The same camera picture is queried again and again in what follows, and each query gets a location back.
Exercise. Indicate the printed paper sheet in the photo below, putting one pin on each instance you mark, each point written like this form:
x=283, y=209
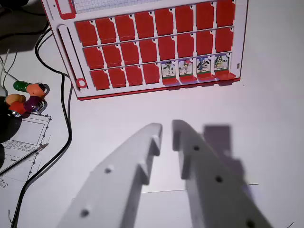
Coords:
x=35, y=133

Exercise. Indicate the black ballpoint pen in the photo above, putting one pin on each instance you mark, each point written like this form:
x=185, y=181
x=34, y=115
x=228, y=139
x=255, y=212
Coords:
x=23, y=156

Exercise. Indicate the black rounded object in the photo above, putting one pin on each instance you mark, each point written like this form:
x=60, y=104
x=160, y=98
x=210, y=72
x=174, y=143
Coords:
x=10, y=128

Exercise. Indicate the red and white game board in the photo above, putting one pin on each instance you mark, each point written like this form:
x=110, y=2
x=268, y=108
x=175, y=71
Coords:
x=152, y=45

